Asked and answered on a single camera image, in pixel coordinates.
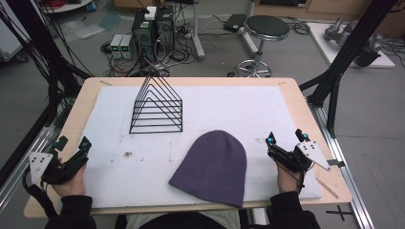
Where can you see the purple knit beanie hat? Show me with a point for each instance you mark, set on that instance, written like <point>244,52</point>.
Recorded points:
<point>213,168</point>

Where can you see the black tape piece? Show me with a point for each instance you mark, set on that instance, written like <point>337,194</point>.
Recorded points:
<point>336,163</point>

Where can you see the round white table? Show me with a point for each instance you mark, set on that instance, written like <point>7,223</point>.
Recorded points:
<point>67,5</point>

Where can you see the person's right hand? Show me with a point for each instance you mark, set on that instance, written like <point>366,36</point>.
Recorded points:
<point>288,181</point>

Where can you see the aluminium rail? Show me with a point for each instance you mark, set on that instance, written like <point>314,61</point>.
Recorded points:
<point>340,165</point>
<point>28,159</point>

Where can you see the grey power supply unit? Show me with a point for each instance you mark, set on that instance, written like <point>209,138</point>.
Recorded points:
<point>126,47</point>
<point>116,46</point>

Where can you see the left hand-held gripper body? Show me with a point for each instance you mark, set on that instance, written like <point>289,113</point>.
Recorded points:
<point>67,167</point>

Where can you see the person's left hand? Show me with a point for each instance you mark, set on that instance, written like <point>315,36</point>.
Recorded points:
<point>73,186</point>

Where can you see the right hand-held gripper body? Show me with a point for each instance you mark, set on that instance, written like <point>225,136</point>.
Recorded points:
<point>291,159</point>

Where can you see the white floor board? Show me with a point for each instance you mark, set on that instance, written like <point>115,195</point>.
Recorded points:
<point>321,41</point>

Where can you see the black frame post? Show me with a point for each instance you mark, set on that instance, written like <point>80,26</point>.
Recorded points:
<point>47,54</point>
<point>345,54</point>

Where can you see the person's torso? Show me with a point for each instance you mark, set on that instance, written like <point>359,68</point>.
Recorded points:
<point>181,220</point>

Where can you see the white box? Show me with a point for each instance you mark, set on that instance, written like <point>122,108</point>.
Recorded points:
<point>151,12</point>

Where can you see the black computer tower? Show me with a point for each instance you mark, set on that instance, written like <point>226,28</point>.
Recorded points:
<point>165,28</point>
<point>144,38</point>

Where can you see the black tape cross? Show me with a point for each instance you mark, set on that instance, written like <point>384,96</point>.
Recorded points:
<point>339,212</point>

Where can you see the white foam mat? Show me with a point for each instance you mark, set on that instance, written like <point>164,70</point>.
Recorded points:
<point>216,108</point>

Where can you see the grey desk leg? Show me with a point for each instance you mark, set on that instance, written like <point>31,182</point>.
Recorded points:
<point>198,35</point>

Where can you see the black flat box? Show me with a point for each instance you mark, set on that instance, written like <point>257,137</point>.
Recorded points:
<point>235,23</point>

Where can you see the black round stool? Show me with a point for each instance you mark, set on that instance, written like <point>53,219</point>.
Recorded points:
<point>266,27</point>

